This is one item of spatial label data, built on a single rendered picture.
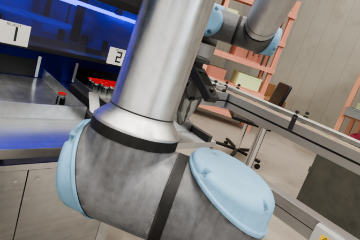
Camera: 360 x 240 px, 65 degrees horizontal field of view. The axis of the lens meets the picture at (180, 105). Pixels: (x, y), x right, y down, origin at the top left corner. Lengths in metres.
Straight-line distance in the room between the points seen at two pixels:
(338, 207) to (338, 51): 5.69
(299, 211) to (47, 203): 1.17
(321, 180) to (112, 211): 2.51
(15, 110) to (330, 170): 2.45
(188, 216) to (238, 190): 0.06
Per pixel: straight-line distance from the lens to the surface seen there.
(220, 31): 0.71
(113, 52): 1.03
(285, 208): 1.66
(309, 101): 8.01
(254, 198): 0.33
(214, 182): 0.31
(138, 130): 0.32
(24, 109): 0.70
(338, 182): 2.73
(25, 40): 0.93
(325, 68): 8.00
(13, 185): 1.12
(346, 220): 2.76
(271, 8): 0.58
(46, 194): 1.19
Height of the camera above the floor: 1.15
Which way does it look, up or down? 12 degrees down
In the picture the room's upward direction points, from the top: 19 degrees clockwise
